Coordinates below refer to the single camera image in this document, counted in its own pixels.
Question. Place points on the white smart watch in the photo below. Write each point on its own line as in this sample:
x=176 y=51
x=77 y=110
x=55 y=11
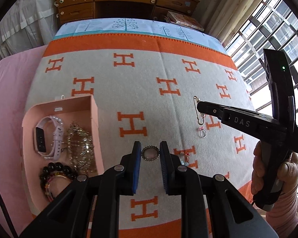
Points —
x=56 y=138

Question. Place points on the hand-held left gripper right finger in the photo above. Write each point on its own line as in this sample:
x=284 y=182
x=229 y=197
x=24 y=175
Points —
x=165 y=173

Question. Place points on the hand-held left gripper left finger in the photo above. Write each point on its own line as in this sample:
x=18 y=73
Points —
x=137 y=171

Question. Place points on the beige curtain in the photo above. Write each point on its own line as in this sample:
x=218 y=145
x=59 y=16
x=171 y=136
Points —
x=226 y=12

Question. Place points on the white lace cover cloth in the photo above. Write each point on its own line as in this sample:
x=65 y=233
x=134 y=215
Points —
x=27 y=12

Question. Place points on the orange and grey patterned blanket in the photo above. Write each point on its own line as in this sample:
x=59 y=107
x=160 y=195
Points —
x=144 y=91

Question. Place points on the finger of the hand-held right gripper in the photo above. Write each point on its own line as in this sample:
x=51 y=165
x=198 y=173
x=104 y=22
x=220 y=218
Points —
x=208 y=109

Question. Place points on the pink bedsheet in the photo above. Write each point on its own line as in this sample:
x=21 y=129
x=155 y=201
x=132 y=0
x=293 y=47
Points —
x=7 y=91

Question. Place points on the person's right forearm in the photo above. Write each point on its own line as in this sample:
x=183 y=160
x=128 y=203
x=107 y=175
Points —
x=285 y=210

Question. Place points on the stack of picture books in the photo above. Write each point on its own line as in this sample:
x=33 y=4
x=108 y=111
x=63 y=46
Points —
x=186 y=19

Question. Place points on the silver safety pin brooch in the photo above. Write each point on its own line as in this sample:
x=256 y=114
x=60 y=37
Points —
x=200 y=119

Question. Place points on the round gem brooch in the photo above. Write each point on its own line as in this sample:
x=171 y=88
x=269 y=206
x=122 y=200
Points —
x=150 y=153

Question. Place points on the person's right hand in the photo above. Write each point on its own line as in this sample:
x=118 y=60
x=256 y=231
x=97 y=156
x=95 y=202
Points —
x=291 y=173

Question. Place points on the window with metal grille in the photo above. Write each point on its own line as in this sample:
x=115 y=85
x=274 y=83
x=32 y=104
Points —
x=283 y=29

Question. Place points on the pink cardboard box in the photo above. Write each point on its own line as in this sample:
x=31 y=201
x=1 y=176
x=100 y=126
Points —
x=74 y=106

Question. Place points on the light blue printed sheet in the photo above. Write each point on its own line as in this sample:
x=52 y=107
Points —
x=101 y=27

